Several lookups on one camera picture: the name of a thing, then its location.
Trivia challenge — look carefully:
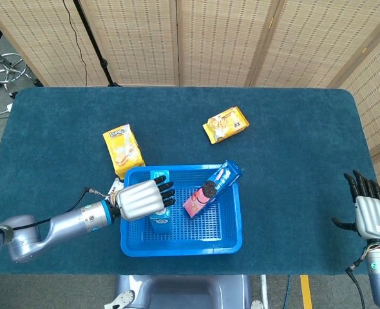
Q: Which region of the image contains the blue floor cable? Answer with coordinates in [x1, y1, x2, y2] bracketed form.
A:
[282, 274, 291, 309]

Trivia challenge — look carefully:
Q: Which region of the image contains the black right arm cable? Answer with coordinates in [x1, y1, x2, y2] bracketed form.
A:
[345, 246, 373, 309]

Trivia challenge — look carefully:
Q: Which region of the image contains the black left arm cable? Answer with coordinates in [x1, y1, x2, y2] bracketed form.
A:
[0, 186, 117, 239]

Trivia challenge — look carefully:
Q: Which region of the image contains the blue plastic mesh basket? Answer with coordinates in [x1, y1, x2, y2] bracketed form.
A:
[120, 164, 243, 258]

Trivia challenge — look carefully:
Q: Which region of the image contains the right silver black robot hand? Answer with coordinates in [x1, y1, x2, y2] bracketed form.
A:
[330, 169, 380, 241]

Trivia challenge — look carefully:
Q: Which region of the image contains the large yellow Lipo snack bag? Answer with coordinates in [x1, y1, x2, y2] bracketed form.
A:
[102, 124, 146, 180]

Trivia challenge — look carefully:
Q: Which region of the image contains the teal table carpet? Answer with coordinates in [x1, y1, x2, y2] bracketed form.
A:
[0, 86, 380, 276]

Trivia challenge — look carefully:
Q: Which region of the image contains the yellow cracker packet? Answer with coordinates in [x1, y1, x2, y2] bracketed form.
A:
[202, 106, 251, 145]

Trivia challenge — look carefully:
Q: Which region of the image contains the white burger print snack packet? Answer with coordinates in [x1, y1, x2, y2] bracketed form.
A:
[108, 178, 125, 198]

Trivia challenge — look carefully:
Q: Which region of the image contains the black tripod stand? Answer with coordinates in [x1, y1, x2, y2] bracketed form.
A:
[73, 0, 122, 88]

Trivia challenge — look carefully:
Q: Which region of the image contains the blue pink Oreo box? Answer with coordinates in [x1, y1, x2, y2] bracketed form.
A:
[182, 160, 245, 219]

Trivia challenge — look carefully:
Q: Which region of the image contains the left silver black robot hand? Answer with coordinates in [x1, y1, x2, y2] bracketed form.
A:
[115, 175, 176, 222]

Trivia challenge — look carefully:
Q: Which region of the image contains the light blue carton box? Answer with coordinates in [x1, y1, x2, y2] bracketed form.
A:
[149, 169, 173, 233]

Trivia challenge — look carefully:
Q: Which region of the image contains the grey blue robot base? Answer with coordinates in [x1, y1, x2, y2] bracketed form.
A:
[104, 274, 265, 309]

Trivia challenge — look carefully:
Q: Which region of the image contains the thin black hanging cable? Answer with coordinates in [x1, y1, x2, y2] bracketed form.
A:
[62, 0, 88, 88]

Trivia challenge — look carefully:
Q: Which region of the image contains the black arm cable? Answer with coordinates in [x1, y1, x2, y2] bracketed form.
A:
[345, 246, 373, 309]
[0, 186, 117, 239]

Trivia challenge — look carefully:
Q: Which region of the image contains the yellow floor tape strip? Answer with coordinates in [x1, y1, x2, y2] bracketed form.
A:
[299, 274, 313, 309]

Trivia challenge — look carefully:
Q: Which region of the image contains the black stool with chrome base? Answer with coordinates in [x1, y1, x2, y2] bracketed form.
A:
[0, 11, 44, 99]

